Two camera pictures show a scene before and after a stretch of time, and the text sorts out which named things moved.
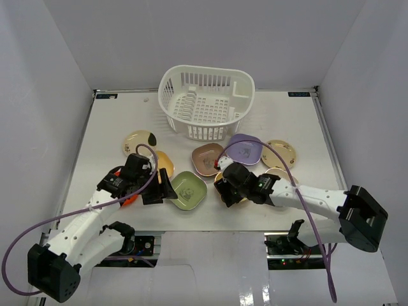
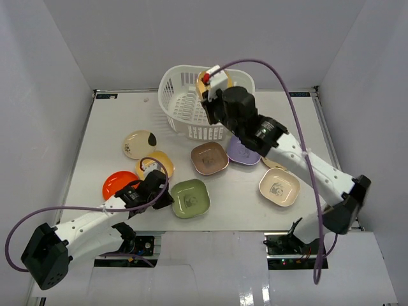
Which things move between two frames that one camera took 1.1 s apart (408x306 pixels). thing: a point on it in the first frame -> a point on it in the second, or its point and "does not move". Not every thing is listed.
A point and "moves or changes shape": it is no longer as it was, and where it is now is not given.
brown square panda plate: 203,157 does not move
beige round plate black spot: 137,137 does not move
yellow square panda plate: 219,176 -> 202,87
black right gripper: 222,186 -> 206,105
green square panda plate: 190,189 moves or changes shape
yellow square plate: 164,161 does not move
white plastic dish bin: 205,104 does not move
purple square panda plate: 244,152 does not move
